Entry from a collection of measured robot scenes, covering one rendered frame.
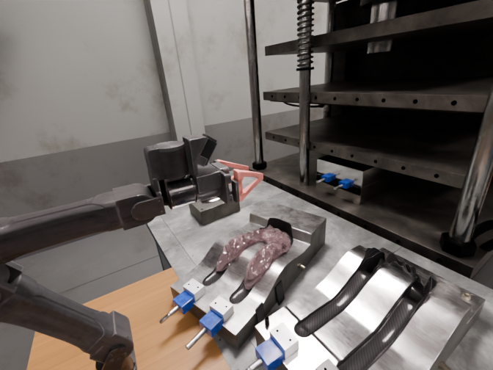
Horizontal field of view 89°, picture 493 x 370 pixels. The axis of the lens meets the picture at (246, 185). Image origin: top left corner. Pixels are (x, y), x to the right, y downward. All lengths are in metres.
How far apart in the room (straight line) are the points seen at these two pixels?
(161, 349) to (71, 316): 0.27
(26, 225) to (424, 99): 1.11
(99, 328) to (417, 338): 0.62
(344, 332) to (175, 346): 0.41
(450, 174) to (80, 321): 1.12
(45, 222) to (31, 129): 2.35
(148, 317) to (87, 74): 2.28
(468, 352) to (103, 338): 0.78
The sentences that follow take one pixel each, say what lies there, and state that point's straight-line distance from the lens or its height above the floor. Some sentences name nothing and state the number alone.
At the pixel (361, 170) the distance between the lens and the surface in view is 1.26.
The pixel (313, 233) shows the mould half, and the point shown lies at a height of 0.90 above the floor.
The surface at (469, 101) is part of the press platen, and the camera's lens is 1.06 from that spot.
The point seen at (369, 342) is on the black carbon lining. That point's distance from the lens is 0.66.
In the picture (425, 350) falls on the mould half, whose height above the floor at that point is 0.89.
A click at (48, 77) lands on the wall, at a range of 2.78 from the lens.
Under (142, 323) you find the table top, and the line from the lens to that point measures 0.85.
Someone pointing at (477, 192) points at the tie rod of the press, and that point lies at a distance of 1.04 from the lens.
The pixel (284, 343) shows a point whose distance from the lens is 0.59.
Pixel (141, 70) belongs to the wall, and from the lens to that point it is 2.80.
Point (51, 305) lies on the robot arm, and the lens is 0.58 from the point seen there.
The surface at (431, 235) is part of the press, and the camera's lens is 1.21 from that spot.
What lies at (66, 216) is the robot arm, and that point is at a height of 1.22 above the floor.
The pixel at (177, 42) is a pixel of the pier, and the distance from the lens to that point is 2.65.
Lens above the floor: 1.41
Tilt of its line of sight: 24 degrees down
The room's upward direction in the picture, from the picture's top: 5 degrees counter-clockwise
